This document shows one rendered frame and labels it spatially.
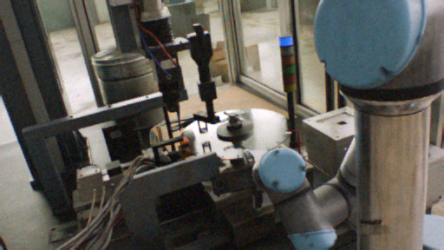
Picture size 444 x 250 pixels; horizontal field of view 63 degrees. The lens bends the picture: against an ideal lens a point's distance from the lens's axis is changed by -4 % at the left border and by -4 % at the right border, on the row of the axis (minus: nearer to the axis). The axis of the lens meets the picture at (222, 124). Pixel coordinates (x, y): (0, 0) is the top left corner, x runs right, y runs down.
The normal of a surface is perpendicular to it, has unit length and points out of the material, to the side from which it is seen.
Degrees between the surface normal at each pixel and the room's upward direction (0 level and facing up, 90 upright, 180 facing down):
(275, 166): 56
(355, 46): 82
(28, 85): 90
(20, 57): 90
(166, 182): 90
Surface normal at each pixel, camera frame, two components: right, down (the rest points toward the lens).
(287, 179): 0.04, -0.19
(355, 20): -0.83, 0.21
